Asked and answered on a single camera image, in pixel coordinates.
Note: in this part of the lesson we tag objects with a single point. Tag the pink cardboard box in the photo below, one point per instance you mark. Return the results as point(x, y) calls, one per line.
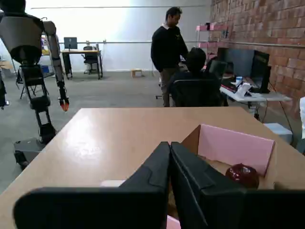
point(233, 145)

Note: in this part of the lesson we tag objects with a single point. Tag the white storage box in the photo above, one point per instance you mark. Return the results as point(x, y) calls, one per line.
point(278, 131)

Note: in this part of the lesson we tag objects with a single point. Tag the white desk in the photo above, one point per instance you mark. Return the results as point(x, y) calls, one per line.
point(262, 96)

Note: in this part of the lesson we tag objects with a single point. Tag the black office chair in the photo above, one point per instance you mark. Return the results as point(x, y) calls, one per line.
point(197, 93)
point(90, 58)

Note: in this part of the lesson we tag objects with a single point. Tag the white plastic sheet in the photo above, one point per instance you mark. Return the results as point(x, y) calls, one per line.
point(302, 117)

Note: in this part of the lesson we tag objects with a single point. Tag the white plastic figure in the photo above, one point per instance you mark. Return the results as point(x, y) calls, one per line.
point(244, 89)

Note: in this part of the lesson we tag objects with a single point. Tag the black folding chair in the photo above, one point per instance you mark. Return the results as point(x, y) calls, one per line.
point(26, 86)

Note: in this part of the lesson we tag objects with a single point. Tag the small cardboard box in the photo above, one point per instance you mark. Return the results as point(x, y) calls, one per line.
point(137, 72)

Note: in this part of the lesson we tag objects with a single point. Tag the black computer monitor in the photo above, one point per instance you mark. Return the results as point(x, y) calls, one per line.
point(261, 69)

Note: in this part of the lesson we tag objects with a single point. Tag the seated person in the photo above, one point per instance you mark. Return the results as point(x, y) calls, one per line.
point(196, 59)

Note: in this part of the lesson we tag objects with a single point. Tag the wooden desk with black legs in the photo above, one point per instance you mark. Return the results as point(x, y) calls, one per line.
point(81, 52)

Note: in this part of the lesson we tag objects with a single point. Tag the small dark monitor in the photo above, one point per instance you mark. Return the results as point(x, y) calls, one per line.
point(70, 43)

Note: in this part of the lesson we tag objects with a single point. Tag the standing person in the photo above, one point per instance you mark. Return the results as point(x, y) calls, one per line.
point(166, 47)

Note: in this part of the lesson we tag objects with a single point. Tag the pink shelf rack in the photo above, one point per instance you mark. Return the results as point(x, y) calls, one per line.
point(209, 35)

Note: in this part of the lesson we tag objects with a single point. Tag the grey humanoid robot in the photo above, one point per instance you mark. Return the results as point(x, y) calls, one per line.
point(21, 31)

